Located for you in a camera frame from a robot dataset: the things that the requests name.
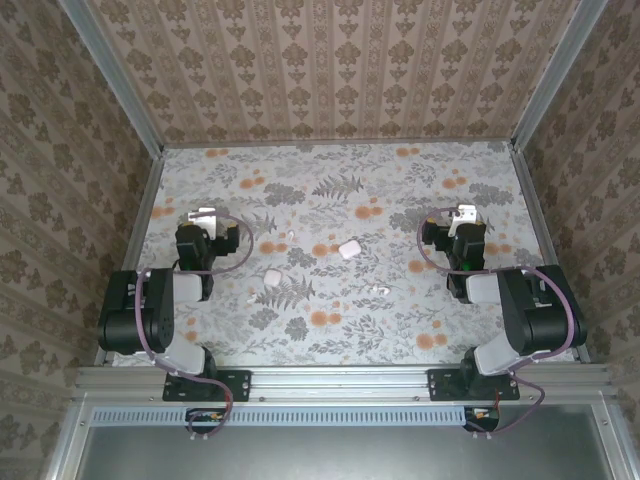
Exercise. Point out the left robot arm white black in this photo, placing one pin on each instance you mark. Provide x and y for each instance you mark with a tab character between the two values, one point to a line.
120	310

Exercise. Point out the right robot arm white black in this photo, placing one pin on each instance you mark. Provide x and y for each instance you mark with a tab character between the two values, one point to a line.
545	320

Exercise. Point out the thin aluminium table edge strip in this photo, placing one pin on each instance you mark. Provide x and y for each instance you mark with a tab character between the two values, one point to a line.
350	143

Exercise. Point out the metal lower panel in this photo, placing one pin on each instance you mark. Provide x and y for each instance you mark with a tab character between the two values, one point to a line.
325	455

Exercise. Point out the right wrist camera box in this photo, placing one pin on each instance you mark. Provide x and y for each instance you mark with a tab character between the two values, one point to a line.
465	216

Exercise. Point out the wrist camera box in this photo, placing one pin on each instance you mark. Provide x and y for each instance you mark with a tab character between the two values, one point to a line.
207	225
465	216

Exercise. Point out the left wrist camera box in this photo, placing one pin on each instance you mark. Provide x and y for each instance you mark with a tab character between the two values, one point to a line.
207	225

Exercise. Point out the aluminium table side rail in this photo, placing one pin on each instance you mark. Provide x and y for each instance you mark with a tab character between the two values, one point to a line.
131	250
541	225

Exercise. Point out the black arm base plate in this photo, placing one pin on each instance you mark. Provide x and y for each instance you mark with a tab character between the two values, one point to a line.
440	387
239	387

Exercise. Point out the aluminium frame post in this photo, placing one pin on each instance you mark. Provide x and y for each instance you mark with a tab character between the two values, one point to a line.
116	75
554	75

